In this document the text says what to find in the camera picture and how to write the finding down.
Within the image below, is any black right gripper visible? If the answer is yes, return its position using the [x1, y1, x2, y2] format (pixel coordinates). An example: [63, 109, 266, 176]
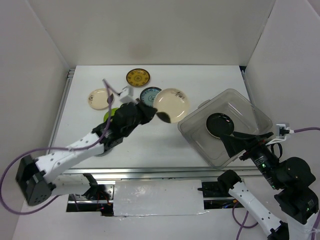
[218, 129, 283, 187]

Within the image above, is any large cream plate dark patch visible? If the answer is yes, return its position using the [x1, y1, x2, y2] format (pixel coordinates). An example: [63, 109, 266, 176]
[153, 88, 190, 124]

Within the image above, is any black glossy plate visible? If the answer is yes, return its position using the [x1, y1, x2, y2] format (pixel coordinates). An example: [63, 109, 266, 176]
[205, 112, 235, 136]

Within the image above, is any small cream plate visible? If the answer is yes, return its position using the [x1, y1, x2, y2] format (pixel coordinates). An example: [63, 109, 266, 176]
[206, 127, 221, 139]

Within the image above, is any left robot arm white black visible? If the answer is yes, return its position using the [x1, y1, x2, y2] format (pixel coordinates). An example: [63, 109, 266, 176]
[15, 102, 157, 206]

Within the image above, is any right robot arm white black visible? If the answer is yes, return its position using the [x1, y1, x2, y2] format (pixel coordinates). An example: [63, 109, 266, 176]
[217, 132, 320, 240]

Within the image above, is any clear plastic bin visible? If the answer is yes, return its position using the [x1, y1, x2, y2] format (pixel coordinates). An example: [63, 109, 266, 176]
[178, 88, 273, 169]

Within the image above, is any large blue patterned plate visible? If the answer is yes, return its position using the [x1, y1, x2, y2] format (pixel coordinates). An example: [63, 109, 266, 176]
[140, 86, 162, 107]

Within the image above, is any yellow patterned plate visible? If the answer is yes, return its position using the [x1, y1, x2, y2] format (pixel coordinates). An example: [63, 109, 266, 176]
[125, 68, 151, 88]

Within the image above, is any lime green plate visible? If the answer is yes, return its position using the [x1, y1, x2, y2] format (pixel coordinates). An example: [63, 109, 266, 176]
[103, 107, 121, 122]

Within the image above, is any cream plate with dark patch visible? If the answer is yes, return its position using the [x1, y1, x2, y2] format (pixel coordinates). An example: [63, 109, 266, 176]
[87, 88, 114, 110]

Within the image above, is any small blue patterned plate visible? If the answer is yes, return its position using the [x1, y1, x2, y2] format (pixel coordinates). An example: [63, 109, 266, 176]
[95, 149, 112, 157]

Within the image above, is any white front cover panel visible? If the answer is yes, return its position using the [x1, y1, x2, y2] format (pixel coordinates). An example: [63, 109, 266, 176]
[113, 180, 205, 217]

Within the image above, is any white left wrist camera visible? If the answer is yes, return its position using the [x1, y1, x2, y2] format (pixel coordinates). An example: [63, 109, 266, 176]
[119, 85, 134, 104]

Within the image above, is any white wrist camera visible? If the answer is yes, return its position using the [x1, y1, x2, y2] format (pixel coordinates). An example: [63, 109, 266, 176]
[119, 85, 134, 104]
[266, 123, 294, 146]

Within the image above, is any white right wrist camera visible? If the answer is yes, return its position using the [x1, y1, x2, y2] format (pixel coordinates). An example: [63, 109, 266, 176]
[266, 123, 294, 146]

